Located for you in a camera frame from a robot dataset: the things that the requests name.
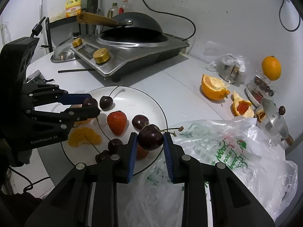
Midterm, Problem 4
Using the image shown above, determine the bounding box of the black cooker cable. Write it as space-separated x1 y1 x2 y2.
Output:
123 0 197 41

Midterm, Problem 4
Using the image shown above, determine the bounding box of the steel induction cooker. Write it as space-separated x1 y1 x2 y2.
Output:
70 31 190 81

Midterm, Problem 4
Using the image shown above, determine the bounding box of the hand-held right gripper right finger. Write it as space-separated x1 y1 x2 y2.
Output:
163 132 276 227

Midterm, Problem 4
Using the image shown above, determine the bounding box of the dark vertical pipe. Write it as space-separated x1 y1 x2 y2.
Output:
87 0 100 35

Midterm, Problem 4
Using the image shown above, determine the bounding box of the red strawberry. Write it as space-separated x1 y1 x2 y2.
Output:
107 111 127 135
136 144 149 160

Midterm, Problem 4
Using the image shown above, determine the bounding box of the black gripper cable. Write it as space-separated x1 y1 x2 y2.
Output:
9 167 51 192

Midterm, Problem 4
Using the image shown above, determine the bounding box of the red-capped bottle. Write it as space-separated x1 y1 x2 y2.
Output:
118 0 130 15

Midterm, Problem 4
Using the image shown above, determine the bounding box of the white plate black rim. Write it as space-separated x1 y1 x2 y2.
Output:
60 86 168 173

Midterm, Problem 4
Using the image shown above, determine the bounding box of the black shelf rack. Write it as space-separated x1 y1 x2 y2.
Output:
45 16 81 53

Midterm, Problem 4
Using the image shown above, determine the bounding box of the steel cup with bag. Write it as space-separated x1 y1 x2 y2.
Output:
206 55 249 85

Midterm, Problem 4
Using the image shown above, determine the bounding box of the clear printed plastic bag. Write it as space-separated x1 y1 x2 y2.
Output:
125 119 299 227

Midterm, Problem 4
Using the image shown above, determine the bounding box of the knife with wooden handle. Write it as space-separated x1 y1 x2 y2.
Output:
256 98 294 146

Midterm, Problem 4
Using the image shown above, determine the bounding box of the steel dome lid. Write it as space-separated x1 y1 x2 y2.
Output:
50 37 82 63

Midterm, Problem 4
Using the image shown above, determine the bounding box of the whole orange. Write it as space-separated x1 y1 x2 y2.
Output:
262 56 282 81

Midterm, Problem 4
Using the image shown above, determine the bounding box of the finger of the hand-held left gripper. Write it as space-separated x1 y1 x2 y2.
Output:
33 106 101 129
25 85 95 107

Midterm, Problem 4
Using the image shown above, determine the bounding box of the black chopstick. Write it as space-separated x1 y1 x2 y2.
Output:
58 68 95 73

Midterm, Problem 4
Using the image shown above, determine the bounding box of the oil bottle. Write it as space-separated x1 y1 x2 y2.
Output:
108 3 119 19

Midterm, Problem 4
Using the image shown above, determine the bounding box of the yellow detergent bottle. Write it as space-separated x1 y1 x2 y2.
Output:
66 0 83 18

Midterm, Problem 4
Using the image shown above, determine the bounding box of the half peeled orange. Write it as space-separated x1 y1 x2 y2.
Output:
201 74 230 100

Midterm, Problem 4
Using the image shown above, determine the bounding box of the black rectangular device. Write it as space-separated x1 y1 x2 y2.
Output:
26 70 47 85

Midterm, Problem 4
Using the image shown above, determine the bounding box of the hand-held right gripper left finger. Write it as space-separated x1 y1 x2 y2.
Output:
25 133 138 227

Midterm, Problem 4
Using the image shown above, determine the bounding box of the clear glass container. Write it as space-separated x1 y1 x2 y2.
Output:
246 73 276 107

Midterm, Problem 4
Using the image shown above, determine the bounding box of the black wok wooden handle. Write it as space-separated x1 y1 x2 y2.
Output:
76 12 164 35

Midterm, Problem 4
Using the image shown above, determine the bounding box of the black hood cable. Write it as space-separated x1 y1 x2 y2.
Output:
279 0 301 32

